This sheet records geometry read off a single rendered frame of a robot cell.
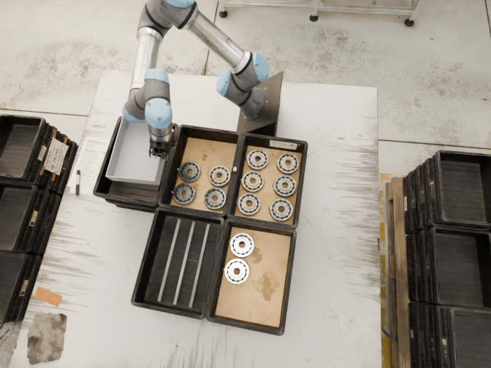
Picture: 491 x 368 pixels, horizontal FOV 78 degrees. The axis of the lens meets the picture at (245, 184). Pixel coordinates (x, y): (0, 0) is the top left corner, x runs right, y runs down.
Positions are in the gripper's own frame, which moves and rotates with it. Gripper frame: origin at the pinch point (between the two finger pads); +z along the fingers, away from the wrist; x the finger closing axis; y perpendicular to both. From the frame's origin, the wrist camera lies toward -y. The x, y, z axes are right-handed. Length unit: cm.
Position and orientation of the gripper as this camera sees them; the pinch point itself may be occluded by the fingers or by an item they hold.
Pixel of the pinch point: (163, 150)
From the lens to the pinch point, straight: 125.0
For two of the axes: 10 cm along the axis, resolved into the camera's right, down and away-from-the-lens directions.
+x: 9.7, 1.2, 1.9
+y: -0.6, 9.5, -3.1
